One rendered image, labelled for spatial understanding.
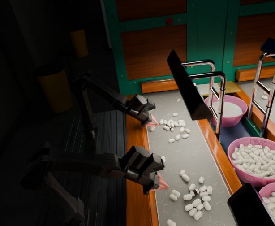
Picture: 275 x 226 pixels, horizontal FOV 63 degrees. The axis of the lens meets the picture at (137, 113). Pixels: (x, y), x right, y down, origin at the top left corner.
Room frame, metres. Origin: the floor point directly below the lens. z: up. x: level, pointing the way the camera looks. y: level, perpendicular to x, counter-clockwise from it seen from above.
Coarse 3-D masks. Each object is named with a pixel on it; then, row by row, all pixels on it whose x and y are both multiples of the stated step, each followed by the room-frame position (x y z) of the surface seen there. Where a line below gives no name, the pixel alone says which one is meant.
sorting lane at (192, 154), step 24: (144, 96) 1.44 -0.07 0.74; (168, 96) 1.39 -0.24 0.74; (168, 120) 1.11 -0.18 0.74; (168, 144) 0.89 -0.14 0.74; (192, 144) 0.87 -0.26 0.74; (168, 168) 0.73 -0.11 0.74; (192, 168) 0.71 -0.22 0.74; (216, 168) 0.69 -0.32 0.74; (168, 192) 0.60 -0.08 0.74; (216, 192) 0.57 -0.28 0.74; (168, 216) 0.49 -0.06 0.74; (192, 216) 0.48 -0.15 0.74; (216, 216) 0.47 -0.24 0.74
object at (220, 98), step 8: (184, 64) 1.04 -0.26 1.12; (192, 64) 1.04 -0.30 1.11; (200, 64) 1.04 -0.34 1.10; (208, 72) 0.90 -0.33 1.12; (216, 72) 0.89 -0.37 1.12; (224, 80) 0.88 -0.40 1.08; (224, 88) 0.89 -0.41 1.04; (208, 96) 1.05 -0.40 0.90; (216, 96) 0.94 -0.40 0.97; (224, 96) 0.89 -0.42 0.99; (208, 104) 1.04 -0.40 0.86; (208, 120) 1.04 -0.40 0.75; (216, 120) 0.91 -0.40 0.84; (216, 128) 0.90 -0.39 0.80; (216, 136) 0.89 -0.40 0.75
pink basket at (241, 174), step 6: (240, 138) 0.83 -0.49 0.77; (246, 138) 0.83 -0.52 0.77; (252, 138) 0.83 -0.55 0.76; (258, 138) 0.82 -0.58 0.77; (234, 144) 0.81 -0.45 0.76; (246, 144) 0.82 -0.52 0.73; (258, 144) 0.80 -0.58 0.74; (264, 144) 0.79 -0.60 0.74; (270, 144) 0.78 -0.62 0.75; (228, 150) 0.76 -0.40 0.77; (234, 150) 0.80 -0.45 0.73; (270, 150) 0.76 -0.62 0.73; (228, 156) 0.72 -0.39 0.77; (240, 174) 0.65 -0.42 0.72; (246, 174) 0.61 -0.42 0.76; (246, 180) 0.63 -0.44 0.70; (252, 180) 0.61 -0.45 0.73; (258, 180) 0.59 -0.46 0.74; (264, 180) 0.58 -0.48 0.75; (270, 180) 0.58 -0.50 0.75; (258, 186) 0.61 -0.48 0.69; (264, 186) 0.60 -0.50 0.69
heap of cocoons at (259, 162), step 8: (240, 144) 0.82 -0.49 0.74; (240, 152) 0.77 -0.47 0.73; (248, 152) 0.76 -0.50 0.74; (256, 152) 0.75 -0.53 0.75; (264, 152) 0.74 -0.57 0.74; (272, 152) 0.74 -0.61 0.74; (232, 160) 0.74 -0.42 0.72; (240, 160) 0.71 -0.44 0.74; (248, 160) 0.71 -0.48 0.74; (256, 160) 0.70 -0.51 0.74; (264, 160) 0.70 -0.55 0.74; (272, 160) 0.70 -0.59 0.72; (240, 168) 0.67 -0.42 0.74; (248, 168) 0.66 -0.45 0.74; (256, 168) 0.66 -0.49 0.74; (264, 168) 0.65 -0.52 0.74; (272, 168) 0.65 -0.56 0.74; (256, 176) 0.61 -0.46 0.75; (264, 176) 0.61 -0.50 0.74; (272, 176) 0.60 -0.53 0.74; (264, 184) 0.58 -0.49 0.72
